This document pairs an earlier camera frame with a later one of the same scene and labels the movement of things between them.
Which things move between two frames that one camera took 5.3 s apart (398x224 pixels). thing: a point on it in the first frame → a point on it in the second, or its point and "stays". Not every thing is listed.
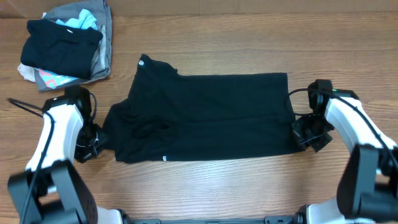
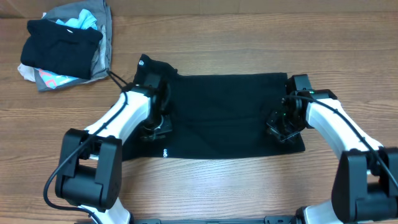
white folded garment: [28, 73] stays
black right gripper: [306, 142] → [272, 127]
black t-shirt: [167, 114] stays
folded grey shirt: [102, 12] stays
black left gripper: [84, 154] → [146, 133]
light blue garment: [86, 20] stays
